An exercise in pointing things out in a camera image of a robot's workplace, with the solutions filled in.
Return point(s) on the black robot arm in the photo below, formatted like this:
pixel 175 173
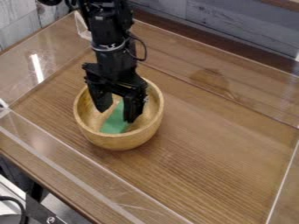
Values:
pixel 108 19

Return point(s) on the brown wooden bowl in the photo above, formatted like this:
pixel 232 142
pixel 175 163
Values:
pixel 140 130

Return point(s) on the green rectangular block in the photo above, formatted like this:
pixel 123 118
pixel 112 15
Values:
pixel 115 124

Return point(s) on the black metal table frame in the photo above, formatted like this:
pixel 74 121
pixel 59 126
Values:
pixel 21 198

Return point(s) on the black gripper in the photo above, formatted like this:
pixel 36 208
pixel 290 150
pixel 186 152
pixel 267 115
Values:
pixel 112 76

